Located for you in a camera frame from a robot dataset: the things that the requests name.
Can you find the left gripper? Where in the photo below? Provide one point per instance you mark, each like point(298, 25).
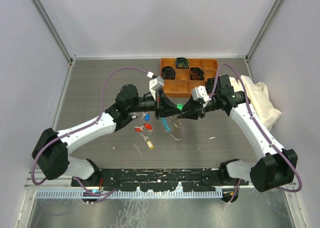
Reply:
point(164, 106)

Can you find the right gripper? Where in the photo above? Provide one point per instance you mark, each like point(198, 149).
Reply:
point(193, 108)

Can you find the green tag key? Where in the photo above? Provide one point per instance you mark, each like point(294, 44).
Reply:
point(180, 106)

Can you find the blue-handled keyring with rings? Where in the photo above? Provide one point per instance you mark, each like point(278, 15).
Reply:
point(173, 127)

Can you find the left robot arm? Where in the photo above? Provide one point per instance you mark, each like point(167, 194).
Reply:
point(52, 152)

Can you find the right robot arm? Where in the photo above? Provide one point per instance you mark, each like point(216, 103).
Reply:
point(275, 165)

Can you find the blue tag key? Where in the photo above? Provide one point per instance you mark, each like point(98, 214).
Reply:
point(145, 116)

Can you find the wooden compartment tray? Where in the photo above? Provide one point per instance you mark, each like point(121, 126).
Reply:
point(182, 85)

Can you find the red tag key upper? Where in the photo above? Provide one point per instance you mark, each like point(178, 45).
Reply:
point(148, 127)

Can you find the red tag key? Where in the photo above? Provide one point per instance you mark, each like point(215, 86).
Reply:
point(139, 128)
point(148, 127)

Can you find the rolled brown belt middle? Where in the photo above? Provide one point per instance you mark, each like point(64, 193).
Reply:
point(196, 73)

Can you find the rolled belt left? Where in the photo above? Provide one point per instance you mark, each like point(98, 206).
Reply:
point(168, 73)

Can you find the red tag key lower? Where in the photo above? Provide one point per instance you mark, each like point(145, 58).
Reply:
point(139, 128)

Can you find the yellow tag key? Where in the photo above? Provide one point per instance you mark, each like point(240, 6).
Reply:
point(148, 141)

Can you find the rolled belt top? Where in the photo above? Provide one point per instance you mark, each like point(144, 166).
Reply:
point(181, 63)

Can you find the cream cloth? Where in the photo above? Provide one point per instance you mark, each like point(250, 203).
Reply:
point(259, 98)

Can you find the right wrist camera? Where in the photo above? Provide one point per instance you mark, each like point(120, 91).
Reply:
point(200, 95)

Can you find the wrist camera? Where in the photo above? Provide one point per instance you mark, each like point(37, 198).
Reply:
point(155, 85)
point(200, 95)

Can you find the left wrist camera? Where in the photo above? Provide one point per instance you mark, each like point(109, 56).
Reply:
point(155, 85)

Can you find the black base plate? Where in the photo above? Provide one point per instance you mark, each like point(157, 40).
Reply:
point(145, 187)

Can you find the grey cable duct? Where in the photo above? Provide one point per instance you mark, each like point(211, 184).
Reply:
point(80, 193)

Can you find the aluminium rail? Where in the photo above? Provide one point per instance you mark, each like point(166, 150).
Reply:
point(62, 185)

